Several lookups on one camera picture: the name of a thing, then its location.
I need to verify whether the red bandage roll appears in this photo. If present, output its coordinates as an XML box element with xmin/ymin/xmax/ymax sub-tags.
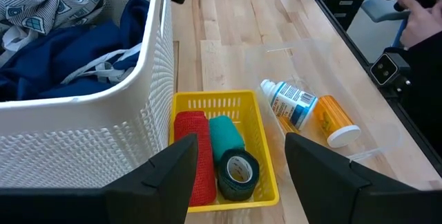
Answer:
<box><xmin>173</xmin><ymin>110</ymin><xmax>218</xmax><ymax>207</ymax></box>

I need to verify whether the black table-level camera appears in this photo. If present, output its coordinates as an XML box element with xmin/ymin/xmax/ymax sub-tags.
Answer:
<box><xmin>369</xmin><ymin>51</ymin><xmax>412</xmax><ymax>87</ymax></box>

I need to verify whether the black bandage roll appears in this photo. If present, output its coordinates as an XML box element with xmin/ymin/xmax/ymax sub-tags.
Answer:
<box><xmin>216</xmin><ymin>148</ymin><xmax>260</xmax><ymax>203</ymax></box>

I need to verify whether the small yellow plastic basket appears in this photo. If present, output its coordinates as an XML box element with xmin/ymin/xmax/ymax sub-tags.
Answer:
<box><xmin>168</xmin><ymin>89</ymin><xmax>280</xmax><ymax>214</ymax></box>

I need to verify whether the teal bandage roll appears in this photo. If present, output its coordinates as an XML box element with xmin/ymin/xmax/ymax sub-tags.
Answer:
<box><xmin>209</xmin><ymin>115</ymin><xmax>246</xmax><ymax>165</ymax></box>

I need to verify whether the orange pill bottle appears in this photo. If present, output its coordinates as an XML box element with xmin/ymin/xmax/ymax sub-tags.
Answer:
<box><xmin>313</xmin><ymin>94</ymin><xmax>362</xmax><ymax>149</ymax></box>

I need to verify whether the white medicine bottle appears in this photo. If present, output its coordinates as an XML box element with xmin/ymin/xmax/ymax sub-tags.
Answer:
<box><xmin>260</xmin><ymin>79</ymin><xmax>319</xmax><ymax>131</ymax></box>

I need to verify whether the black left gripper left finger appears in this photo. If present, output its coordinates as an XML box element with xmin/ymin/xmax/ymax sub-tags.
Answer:
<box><xmin>0</xmin><ymin>133</ymin><xmax>199</xmax><ymax>224</ymax></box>

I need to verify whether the clear plastic bin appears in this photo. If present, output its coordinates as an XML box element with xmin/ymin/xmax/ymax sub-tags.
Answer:
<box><xmin>241</xmin><ymin>39</ymin><xmax>404</xmax><ymax>165</ymax></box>

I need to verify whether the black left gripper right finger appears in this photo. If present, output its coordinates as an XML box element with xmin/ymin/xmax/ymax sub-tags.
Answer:
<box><xmin>285</xmin><ymin>132</ymin><xmax>442</xmax><ymax>224</ymax></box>

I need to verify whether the blue chair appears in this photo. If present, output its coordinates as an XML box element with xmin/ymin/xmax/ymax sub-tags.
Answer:
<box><xmin>360</xmin><ymin>0</ymin><xmax>412</xmax><ymax>48</ymax></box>

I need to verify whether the dark blue garment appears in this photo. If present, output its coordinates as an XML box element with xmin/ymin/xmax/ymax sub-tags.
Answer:
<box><xmin>0</xmin><ymin>0</ymin><xmax>151</xmax><ymax>102</ymax></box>

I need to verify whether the person's hand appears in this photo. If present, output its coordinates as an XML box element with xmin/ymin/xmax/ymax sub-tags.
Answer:
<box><xmin>392</xmin><ymin>0</ymin><xmax>442</xmax><ymax>49</ymax></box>

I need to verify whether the white perforated laundry basket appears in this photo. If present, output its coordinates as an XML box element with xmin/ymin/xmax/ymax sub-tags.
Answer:
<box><xmin>0</xmin><ymin>0</ymin><xmax>175</xmax><ymax>189</ymax></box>

